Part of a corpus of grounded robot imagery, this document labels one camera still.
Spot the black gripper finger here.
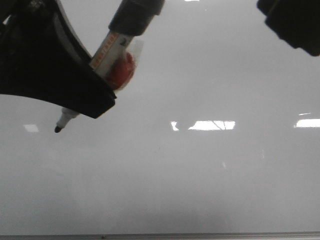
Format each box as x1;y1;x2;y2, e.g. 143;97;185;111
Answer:
0;0;116;119

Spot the whiteboard marker with label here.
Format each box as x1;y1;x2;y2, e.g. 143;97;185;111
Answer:
51;0;164;133

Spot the white whiteboard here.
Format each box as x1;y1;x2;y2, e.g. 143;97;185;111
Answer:
0;0;320;235

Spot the black camera housing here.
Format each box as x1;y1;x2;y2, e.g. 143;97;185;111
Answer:
256;0;320;57

